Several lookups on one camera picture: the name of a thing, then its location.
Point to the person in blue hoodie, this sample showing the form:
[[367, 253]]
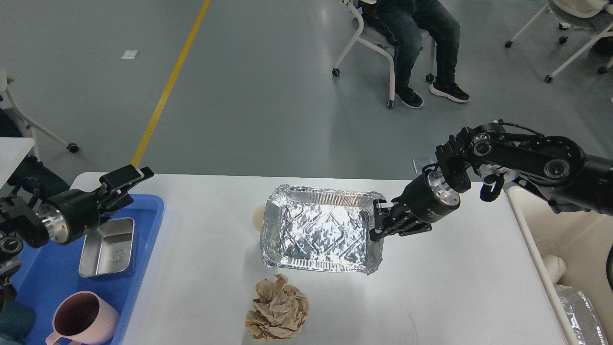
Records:
[[400, 22]]

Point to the white side table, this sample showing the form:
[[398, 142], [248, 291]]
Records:
[[12, 152]]

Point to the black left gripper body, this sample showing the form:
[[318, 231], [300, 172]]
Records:
[[71, 215]]

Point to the cream plastic bin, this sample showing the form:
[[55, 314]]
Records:
[[583, 240]]

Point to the white chair top right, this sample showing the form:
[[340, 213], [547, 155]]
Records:
[[592, 16]]

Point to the white cup in bin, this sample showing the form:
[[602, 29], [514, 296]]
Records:
[[555, 267]]

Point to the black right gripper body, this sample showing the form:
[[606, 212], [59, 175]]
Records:
[[428, 198]]

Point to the stainless steel rectangular tray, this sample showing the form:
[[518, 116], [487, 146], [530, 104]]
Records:
[[109, 251]]

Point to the foil scrap in bin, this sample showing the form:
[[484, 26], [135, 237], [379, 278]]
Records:
[[581, 314]]

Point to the white paper cup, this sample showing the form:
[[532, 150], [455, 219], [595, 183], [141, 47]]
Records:
[[257, 217]]

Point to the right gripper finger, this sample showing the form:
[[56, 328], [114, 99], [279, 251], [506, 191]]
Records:
[[382, 213], [405, 227]]

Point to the blue plastic tray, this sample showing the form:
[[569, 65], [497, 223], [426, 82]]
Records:
[[51, 273]]

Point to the pink mug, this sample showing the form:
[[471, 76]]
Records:
[[85, 319]]

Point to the brown paper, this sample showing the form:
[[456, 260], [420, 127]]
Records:
[[279, 312]]

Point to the grey white office chair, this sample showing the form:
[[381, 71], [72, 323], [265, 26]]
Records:
[[369, 37]]

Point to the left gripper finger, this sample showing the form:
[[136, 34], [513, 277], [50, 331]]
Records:
[[124, 178], [110, 204]]

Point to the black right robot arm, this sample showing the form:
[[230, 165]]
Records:
[[553, 168]]

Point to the grey chair at left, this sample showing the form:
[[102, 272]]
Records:
[[30, 124]]

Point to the aluminium foil tray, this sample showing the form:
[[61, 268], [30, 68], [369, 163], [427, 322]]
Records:
[[323, 230]]

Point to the left floor outlet plate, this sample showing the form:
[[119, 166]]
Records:
[[420, 164]]

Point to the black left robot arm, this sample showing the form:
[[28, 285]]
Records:
[[21, 226]]

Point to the white paper on floor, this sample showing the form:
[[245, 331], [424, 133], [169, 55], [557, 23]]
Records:
[[129, 54]]

